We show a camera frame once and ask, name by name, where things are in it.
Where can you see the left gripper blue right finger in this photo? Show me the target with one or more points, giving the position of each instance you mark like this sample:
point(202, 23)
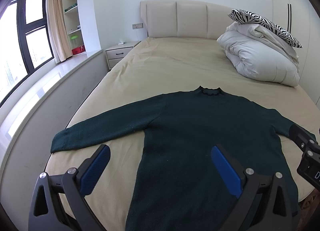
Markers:
point(229, 169)

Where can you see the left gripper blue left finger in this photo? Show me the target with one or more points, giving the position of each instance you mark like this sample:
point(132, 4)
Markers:
point(91, 169)

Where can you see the dark green sweater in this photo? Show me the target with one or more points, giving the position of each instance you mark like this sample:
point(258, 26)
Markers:
point(177, 186)

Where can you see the white folded duvet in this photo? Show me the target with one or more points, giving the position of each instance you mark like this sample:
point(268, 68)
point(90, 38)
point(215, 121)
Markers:
point(259, 54)

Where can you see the white nightstand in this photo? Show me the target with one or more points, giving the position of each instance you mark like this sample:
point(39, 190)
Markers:
point(116, 53)

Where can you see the red storage box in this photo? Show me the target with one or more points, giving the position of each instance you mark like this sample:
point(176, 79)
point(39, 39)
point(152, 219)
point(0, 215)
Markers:
point(78, 50)

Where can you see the beige bed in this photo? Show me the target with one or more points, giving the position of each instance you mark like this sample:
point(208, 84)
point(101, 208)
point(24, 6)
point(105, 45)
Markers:
point(159, 66)

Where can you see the beige curtain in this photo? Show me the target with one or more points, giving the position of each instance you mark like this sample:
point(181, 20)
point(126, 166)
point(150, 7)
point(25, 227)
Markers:
point(57, 31)

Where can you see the green container on shelf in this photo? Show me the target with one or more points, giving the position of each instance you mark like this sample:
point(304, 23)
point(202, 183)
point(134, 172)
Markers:
point(74, 37)

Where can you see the black framed window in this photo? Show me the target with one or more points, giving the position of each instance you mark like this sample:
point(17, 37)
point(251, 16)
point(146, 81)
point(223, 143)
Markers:
point(25, 45)

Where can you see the white wardrobe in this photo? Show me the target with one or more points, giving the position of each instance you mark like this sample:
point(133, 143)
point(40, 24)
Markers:
point(302, 21)

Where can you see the zebra print pillow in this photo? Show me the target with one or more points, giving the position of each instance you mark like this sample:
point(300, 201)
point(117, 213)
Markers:
point(248, 17)

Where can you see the beige padded headboard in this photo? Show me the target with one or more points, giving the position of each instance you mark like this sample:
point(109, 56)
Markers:
point(184, 18)

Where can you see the wall switch panel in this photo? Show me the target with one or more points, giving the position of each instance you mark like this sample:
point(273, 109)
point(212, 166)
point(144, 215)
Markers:
point(137, 26)

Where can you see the white wall shelf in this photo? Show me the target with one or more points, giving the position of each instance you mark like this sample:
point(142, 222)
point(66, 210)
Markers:
point(72, 22)

